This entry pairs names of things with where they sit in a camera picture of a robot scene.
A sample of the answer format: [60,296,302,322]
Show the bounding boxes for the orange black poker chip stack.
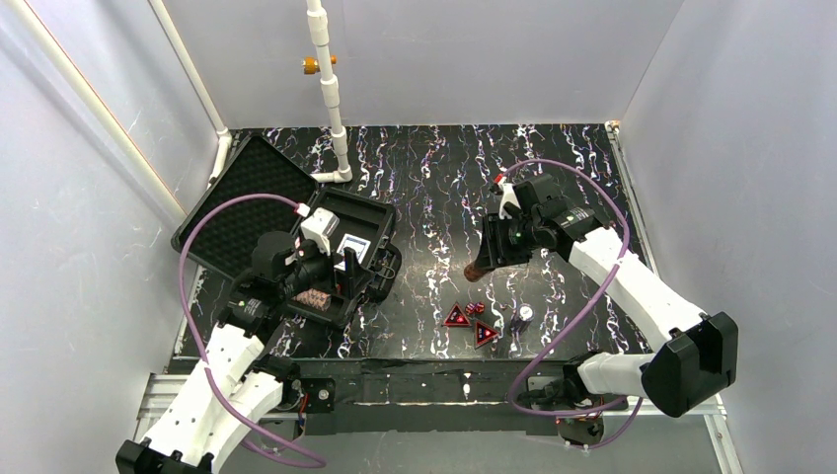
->
[463,262,493,282]

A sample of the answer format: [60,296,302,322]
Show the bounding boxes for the red dice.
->
[465,301,486,315]

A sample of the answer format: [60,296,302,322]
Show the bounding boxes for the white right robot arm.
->
[463,175,738,418]

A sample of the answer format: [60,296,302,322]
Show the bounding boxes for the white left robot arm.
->
[115,230,342,473]

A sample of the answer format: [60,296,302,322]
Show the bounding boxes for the black poker set case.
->
[171,135,402,327]

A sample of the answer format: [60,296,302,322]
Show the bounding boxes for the blue playing card deck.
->
[335,233,371,271]

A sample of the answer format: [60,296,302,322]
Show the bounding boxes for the orange blue chip row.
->
[293,288,332,311]

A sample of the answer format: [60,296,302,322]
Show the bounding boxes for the red triangular button left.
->
[442,302,471,328]

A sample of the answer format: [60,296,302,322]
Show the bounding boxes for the red triangular button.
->
[442,302,471,328]
[475,320,499,349]

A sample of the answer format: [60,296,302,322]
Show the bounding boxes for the red triangular button right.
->
[475,320,499,349]

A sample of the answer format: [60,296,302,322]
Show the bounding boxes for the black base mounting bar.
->
[295,358,558,435]

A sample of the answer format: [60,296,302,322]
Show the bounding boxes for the orange valve knob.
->
[301,55,338,75]

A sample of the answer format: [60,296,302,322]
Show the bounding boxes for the white PVC pipe stand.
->
[306,0,353,184]

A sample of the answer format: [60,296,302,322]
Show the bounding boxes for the white corner pipe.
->
[148,0,232,188]

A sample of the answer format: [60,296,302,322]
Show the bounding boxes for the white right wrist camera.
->
[492,174,522,220]

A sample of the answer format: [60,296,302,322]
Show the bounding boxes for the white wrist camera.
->
[492,174,522,220]
[298,204,340,255]

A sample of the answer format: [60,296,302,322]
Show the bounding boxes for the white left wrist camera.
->
[298,204,340,255]

